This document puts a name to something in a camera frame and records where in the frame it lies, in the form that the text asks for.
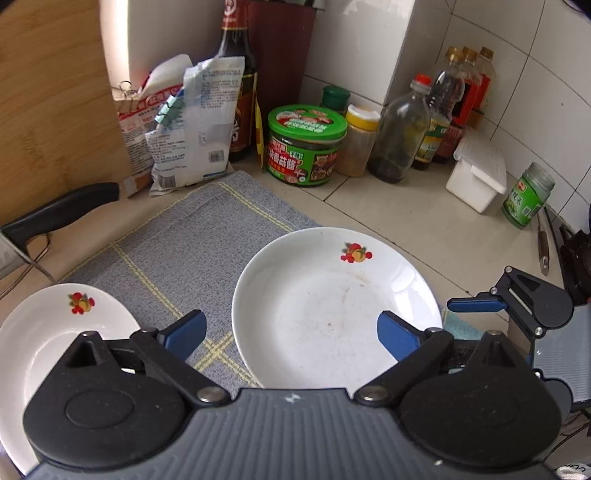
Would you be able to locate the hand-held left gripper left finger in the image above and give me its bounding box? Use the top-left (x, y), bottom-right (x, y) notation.
top-left (60, 310), bottom-right (232, 408)

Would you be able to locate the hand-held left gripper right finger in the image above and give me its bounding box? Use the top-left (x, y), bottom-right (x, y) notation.
top-left (353, 311), bottom-right (532, 408)

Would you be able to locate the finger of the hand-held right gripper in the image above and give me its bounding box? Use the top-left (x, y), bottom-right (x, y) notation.
top-left (447, 266), bottom-right (561, 340)

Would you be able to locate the white fruit print plate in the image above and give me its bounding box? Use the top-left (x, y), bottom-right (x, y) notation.
top-left (0, 282), bottom-right (141, 476)
top-left (232, 226), bottom-right (444, 389)

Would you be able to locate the teal cloth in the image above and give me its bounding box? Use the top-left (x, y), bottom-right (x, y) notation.
top-left (441, 307), bottom-right (488, 343)

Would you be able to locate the grey checked cloth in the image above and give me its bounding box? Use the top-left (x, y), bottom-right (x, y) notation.
top-left (58, 170), bottom-right (324, 393)

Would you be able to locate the black gas stove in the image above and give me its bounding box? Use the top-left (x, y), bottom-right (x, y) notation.
top-left (545, 208), bottom-right (591, 305)

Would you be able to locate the green label glass jar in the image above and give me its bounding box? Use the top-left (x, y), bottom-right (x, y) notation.
top-left (501, 161), bottom-right (556, 230)

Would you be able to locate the white seasoning box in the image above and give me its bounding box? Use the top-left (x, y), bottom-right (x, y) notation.
top-left (445, 134), bottom-right (508, 214)

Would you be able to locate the clear bottle with red cap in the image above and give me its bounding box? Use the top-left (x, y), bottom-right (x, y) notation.
top-left (368, 74), bottom-right (433, 184)

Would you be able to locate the yellow lid spice jar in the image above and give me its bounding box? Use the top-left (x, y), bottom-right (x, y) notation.
top-left (333, 104), bottom-right (382, 178)

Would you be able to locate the red white seasoning bag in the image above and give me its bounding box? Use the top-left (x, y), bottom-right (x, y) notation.
top-left (115, 54), bottom-right (195, 200)

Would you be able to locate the green lid sauce jar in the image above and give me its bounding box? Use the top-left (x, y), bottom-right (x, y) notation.
top-left (266, 104), bottom-right (348, 188)

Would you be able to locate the red label bottle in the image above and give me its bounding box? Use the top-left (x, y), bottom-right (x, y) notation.
top-left (434, 46), bottom-right (483, 164)

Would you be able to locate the white blue seasoning bag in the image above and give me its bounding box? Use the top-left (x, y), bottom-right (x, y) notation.
top-left (144, 55), bottom-right (246, 197)

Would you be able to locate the amber oil bottle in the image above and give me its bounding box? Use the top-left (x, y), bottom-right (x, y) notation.
top-left (471, 46), bottom-right (498, 130)

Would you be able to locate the green bag clip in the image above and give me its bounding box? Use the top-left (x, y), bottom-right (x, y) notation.
top-left (156, 89), bottom-right (186, 126)

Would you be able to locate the small green cap jar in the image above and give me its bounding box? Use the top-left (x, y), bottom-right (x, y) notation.
top-left (321, 85), bottom-right (352, 115)

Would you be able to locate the wooden cutting board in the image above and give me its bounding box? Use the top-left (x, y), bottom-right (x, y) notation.
top-left (0, 0), bottom-right (136, 227)

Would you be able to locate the dark red knife block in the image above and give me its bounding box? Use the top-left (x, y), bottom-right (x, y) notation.
top-left (247, 0), bottom-right (319, 158)

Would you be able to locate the dark soy sauce bottle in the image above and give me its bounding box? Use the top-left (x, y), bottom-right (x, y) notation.
top-left (213, 0), bottom-right (259, 163)

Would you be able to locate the metal wire rack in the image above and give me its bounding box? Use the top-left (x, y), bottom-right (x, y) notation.
top-left (0, 231), bottom-right (58, 301)

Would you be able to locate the black handled kitchen knife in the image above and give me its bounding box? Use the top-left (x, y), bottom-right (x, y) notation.
top-left (0, 182), bottom-right (121, 280)

